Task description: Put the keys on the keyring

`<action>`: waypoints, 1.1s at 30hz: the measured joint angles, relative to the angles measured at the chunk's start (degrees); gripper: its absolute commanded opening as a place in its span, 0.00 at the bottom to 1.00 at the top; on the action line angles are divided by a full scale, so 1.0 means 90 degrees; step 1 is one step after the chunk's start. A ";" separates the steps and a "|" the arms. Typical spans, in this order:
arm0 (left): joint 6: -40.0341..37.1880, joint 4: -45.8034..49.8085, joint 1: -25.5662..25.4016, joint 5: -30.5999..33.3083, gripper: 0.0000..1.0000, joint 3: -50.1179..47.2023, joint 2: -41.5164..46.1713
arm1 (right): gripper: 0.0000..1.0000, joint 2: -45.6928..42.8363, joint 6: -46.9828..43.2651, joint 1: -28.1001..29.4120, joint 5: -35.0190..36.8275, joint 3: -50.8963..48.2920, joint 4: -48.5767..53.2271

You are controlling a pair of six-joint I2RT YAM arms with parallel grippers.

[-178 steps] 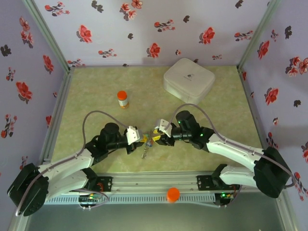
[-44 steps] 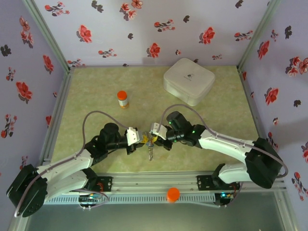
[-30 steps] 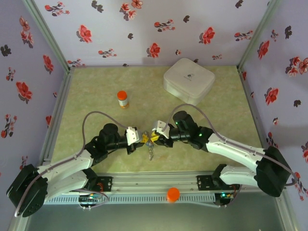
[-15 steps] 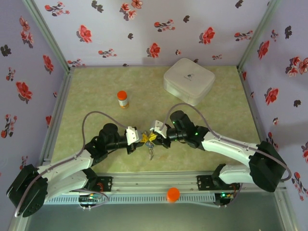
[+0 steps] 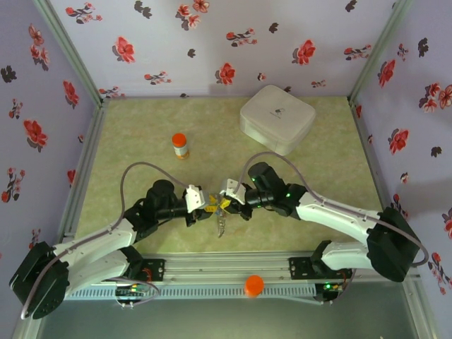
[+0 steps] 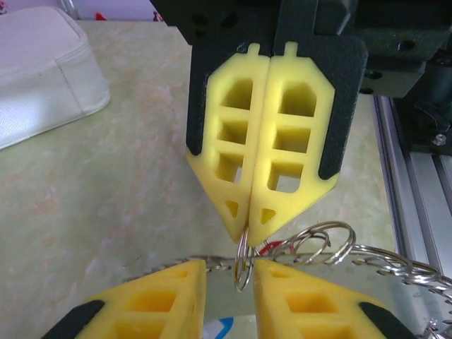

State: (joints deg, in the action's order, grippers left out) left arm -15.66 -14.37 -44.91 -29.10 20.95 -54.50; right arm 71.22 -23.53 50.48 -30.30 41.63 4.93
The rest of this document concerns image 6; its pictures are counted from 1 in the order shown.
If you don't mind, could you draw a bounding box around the red tag key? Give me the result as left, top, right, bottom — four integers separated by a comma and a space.
259, 241, 283, 256

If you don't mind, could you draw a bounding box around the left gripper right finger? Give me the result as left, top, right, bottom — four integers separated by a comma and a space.
254, 259, 414, 339

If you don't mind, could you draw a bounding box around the white zip case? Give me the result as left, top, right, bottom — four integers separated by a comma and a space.
0, 6, 111, 151

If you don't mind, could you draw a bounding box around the aluminium frame post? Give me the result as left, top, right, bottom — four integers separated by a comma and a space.
64, 0, 83, 20

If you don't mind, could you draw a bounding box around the blue tag key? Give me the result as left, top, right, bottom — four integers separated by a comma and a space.
203, 316, 257, 339

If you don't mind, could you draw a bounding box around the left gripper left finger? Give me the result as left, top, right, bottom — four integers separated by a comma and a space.
42, 259, 208, 339

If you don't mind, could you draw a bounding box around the steel keyring plate with rings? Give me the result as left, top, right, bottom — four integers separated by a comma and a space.
190, 220, 452, 339

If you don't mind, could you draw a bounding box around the long aluminium base rail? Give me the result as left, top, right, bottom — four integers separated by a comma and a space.
370, 95, 452, 273

